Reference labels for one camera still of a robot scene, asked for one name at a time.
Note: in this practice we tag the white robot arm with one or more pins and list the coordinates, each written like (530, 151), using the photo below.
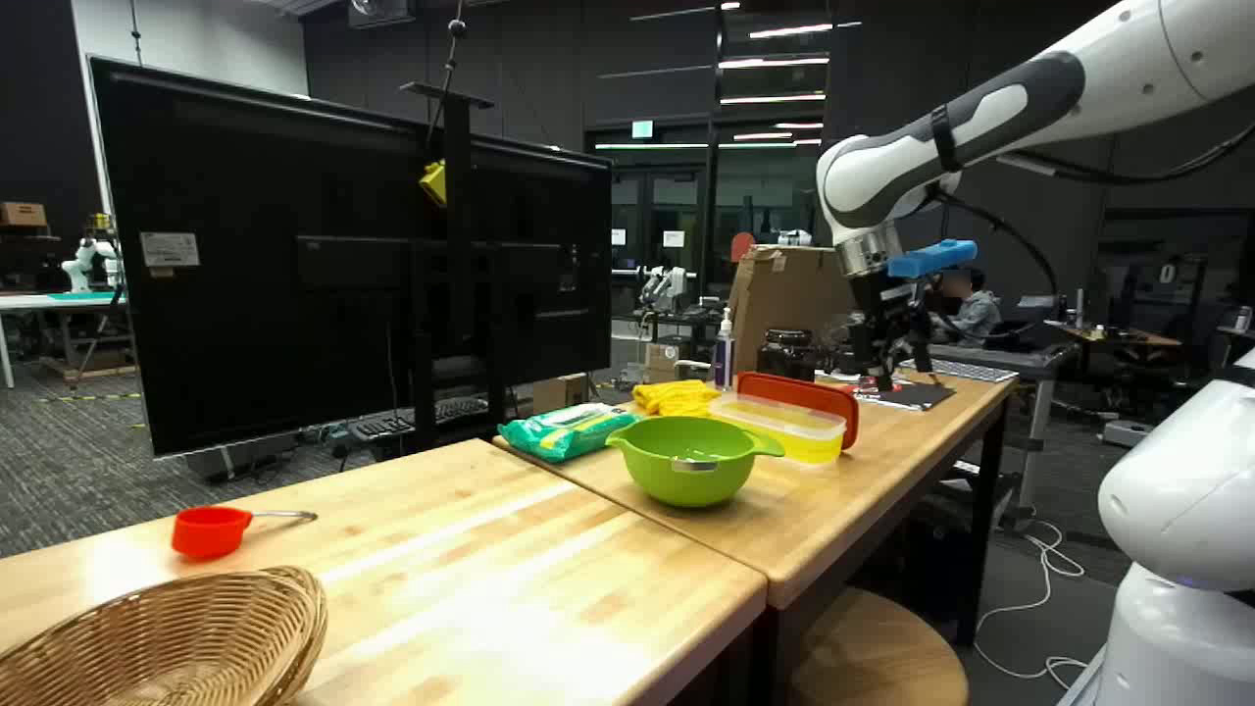
(1132, 63)

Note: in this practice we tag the green snack bag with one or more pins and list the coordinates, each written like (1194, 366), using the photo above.
(566, 434)

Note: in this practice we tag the cardboard box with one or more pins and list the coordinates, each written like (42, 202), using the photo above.
(791, 287)

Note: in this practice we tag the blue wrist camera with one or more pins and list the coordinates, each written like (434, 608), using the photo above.
(931, 262)

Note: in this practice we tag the seated person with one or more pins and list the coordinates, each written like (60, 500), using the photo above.
(969, 308)

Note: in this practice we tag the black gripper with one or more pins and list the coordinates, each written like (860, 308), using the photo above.
(888, 329)

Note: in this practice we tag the round wooden stool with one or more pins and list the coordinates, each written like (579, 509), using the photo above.
(868, 649)

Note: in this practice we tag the large black monitor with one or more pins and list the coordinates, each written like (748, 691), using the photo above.
(297, 262)

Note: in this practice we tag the red measuring cup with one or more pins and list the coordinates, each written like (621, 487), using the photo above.
(216, 532)

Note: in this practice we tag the wicker basket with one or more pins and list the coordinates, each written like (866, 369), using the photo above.
(200, 641)

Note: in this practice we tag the red lunchbox lid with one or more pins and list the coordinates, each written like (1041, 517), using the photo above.
(804, 395)

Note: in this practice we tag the green plastic bowl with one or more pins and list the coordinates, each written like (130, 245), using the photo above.
(690, 459)

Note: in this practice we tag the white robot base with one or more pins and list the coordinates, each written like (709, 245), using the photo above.
(1183, 509)

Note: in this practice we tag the yellow cloth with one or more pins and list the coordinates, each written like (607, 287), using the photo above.
(671, 396)

